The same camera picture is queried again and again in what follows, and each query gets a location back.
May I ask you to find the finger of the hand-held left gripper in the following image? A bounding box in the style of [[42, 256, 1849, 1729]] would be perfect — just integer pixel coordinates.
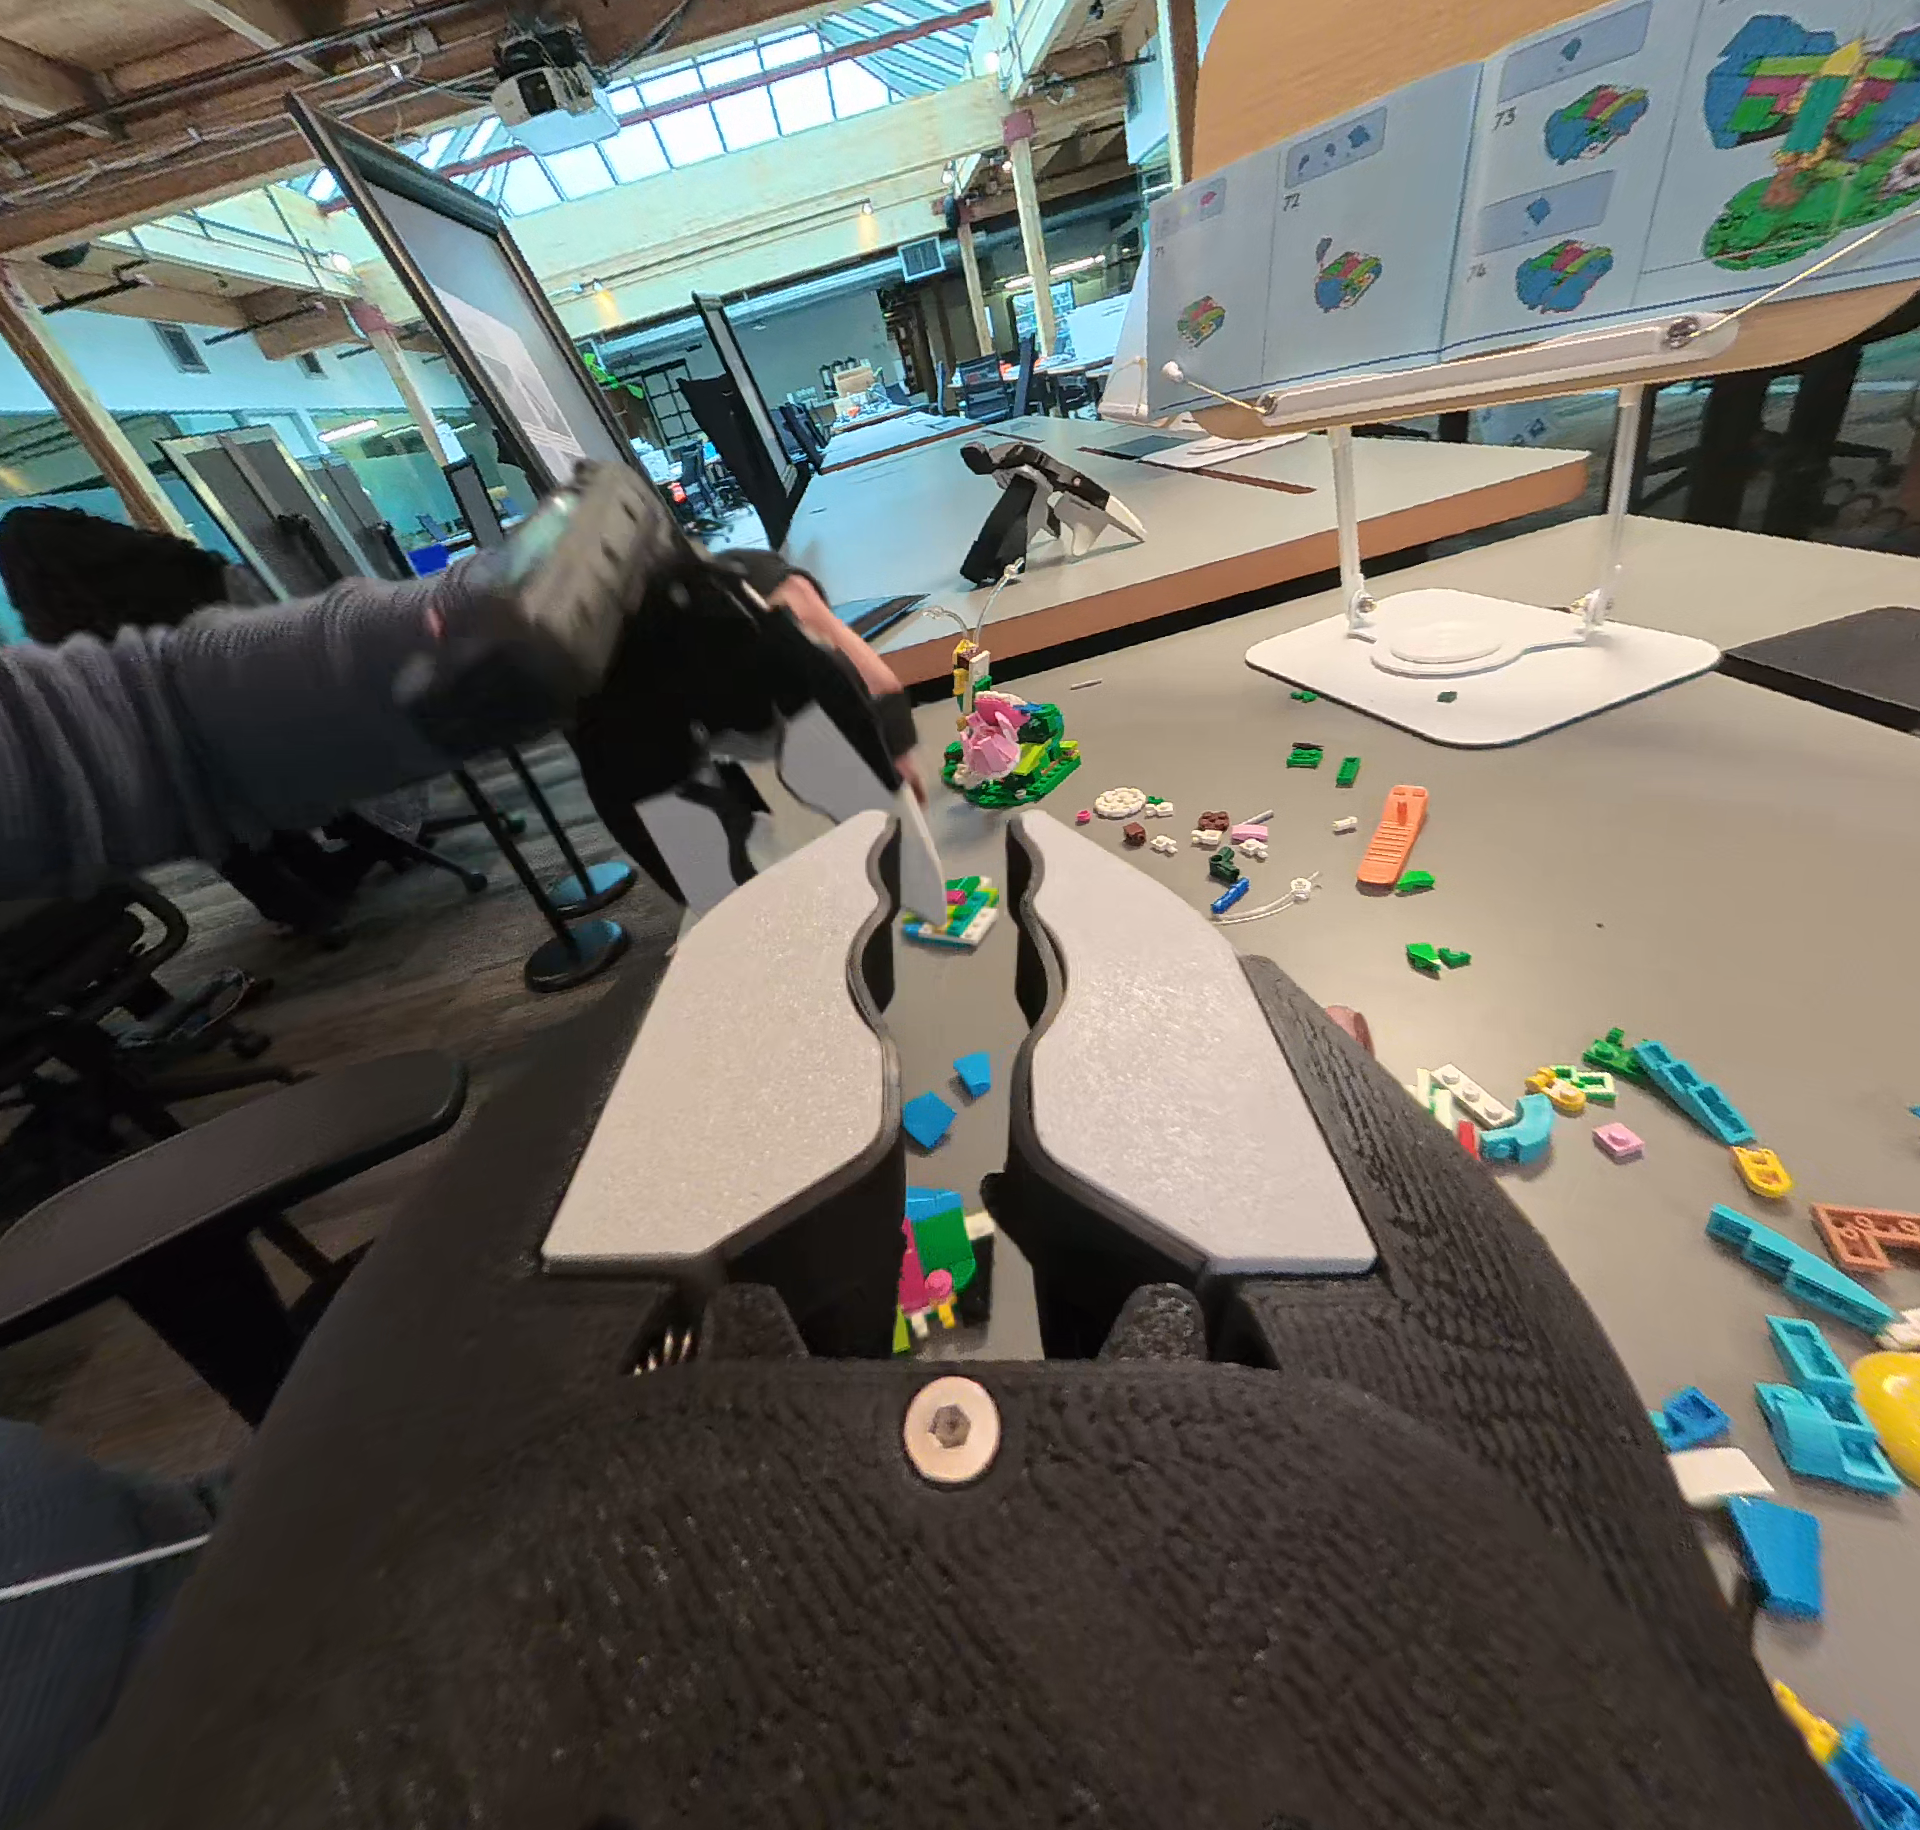
[[781, 698, 954, 930], [635, 760, 782, 916]]

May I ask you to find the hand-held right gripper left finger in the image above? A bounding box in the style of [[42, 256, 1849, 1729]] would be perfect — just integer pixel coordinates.
[[540, 812, 913, 1354]]

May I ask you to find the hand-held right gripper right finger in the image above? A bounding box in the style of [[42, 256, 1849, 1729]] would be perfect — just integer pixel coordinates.
[[985, 812, 1380, 1360]]

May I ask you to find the multicoloured lego assembly white base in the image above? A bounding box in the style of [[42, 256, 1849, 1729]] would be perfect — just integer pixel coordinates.
[[897, 878, 1003, 945]]

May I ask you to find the person's left forearm grey sleeve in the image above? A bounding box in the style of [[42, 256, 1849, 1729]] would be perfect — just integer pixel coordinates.
[[0, 569, 500, 903]]

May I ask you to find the green lego flower model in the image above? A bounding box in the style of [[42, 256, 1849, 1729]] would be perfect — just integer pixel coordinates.
[[940, 632, 1081, 818]]

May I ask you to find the small multicoloured lego block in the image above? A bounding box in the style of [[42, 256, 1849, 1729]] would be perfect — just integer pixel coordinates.
[[895, 1182, 994, 1360]]

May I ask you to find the spread of assorted lego pieces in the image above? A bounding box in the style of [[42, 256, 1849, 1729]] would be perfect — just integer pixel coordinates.
[[1412, 1025, 1920, 1830]]

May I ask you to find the lego instruction booklet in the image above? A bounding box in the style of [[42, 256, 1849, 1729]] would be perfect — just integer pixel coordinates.
[[1145, 0, 1920, 421]]

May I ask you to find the person's left hand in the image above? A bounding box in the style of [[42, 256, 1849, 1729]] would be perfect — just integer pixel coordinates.
[[766, 571, 929, 796]]

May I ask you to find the black monitor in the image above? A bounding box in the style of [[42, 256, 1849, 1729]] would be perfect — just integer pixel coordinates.
[[686, 289, 813, 547]]

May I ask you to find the large display on floor stand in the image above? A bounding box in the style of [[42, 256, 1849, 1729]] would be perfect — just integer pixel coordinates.
[[284, 93, 654, 996]]

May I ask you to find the spare hand-held gripper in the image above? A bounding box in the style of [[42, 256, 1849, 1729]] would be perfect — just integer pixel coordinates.
[[961, 435, 1152, 589]]

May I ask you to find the orange brick separator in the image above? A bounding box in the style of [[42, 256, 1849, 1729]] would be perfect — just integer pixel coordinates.
[[1361, 787, 1429, 891]]

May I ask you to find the grey table with wood edge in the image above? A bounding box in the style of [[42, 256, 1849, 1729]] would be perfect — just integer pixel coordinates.
[[781, 411, 1592, 688]]

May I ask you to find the ceiling projector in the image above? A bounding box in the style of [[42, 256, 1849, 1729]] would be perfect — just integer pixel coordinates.
[[487, 24, 602, 132]]

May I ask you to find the white book stand wooden board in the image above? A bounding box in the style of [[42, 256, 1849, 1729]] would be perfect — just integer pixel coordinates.
[[1098, 0, 1920, 747]]

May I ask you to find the black office chair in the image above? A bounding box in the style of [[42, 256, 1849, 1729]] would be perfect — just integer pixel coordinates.
[[0, 867, 470, 1422]]

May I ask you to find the black mat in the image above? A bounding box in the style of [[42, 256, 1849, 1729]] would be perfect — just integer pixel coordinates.
[[1714, 602, 1920, 738]]

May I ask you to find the yellow rounded piece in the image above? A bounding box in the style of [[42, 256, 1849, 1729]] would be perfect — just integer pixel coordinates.
[[1849, 1346, 1920, 1487]]

